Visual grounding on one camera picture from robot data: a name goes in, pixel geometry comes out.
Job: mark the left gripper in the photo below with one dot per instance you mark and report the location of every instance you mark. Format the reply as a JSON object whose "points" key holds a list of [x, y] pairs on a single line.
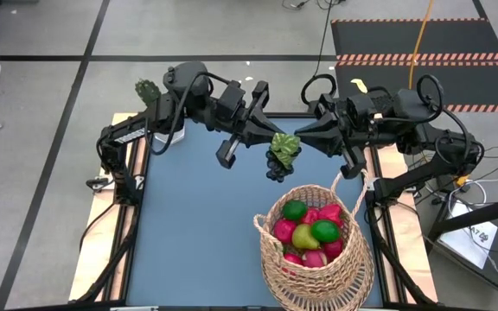
{"points": [[249, 108]]}

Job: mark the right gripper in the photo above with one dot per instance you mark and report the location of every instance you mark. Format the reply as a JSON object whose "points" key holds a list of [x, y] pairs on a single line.
{"points": [[361, 129]]}

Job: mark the dark grape bunch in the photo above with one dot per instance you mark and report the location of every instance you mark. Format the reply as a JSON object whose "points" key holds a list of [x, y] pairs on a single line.
{"points": [[277, 167]]}

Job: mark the pink-red bell pepper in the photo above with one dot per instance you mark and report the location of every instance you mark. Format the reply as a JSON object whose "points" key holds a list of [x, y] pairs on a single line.
{"points": [[331, 211]]}

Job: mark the green lime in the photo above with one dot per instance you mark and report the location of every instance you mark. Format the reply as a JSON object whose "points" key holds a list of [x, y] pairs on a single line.
{"points": [[326, 231], [294, 210]]}

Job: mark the red apple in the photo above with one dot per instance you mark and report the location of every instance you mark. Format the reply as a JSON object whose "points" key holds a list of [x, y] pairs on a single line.
{"points": [[311, 216]]}

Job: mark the pink round pomegranate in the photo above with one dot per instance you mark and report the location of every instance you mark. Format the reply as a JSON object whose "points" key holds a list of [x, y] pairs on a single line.
{"points": [[292, 259], [334, 250], [283, 231]]}

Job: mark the yellow-green pear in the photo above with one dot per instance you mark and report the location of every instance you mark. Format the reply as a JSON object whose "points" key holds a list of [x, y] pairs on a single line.
{"points": [[303, 237]]}

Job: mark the pink dragon fruit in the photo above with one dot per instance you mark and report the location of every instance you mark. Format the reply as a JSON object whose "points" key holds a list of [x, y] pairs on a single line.
{"points": [[314, 259]]}

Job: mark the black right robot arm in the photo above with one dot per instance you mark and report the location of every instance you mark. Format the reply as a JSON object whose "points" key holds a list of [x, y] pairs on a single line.
{"points": [[439, 142]]}

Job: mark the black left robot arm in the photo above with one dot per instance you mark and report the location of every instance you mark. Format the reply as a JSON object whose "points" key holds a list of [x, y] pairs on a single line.
{"points": [[119, 134]]}

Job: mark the woven wicker basket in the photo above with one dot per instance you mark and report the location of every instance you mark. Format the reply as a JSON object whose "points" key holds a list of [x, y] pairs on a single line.
{"points": [[318, 285]]}

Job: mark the yellow tag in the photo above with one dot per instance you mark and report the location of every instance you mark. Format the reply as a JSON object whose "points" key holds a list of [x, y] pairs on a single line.
{"points": [[359, 85]]}

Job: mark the white plant pot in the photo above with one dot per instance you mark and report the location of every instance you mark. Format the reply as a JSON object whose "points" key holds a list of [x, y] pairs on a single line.
{"points": [[175, 137]]}

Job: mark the green cactus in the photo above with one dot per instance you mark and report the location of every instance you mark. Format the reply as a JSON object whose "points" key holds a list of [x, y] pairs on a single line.
{"points": [[147, 91]]}

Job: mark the wooden table side board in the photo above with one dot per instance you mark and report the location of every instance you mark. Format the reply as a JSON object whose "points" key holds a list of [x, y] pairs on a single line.
{"points": [[411, 242], [97, 233]]}

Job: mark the black mat with orange stripes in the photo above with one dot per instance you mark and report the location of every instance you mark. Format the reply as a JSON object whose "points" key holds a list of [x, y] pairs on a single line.
{"points": [[469, 43]]}

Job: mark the white paper sheet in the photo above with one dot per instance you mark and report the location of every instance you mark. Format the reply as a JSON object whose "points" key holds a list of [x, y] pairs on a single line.
{"points": [[469, 250]]}

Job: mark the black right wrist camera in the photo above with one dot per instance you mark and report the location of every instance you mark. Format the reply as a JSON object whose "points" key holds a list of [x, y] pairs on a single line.
{"points": [[360, 105]]}

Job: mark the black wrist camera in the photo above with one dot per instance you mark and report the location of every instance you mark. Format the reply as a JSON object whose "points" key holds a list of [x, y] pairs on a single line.
{"points": [[231, 100], [360, 105]]}

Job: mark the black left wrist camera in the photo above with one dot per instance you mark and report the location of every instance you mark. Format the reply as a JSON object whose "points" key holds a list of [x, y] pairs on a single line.
{"points": [[231, 100]]}

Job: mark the silver metal corner bracket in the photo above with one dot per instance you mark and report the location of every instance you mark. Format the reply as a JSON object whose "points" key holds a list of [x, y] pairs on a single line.
{"points": [[139, 182], [370, 183]]}

